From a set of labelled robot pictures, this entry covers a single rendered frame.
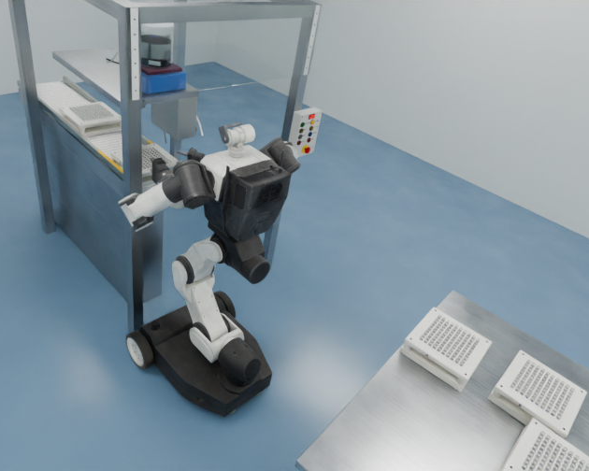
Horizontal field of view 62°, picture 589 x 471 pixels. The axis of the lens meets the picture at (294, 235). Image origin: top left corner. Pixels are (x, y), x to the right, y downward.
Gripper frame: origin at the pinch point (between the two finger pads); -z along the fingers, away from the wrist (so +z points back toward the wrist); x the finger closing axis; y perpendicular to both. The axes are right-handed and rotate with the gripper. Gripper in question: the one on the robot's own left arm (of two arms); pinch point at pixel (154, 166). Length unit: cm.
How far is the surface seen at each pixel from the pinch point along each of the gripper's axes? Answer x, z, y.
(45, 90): 12, -127, -13
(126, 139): -16.2, 2.0, -13.3
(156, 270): 81, -20, 10
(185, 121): -16.8, -6.6, 17.5
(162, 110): -17.9, -18.4, 11.5
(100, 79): -31.2, -25.7, -13.5
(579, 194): 68, 53, 380
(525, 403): 12, 164, 56
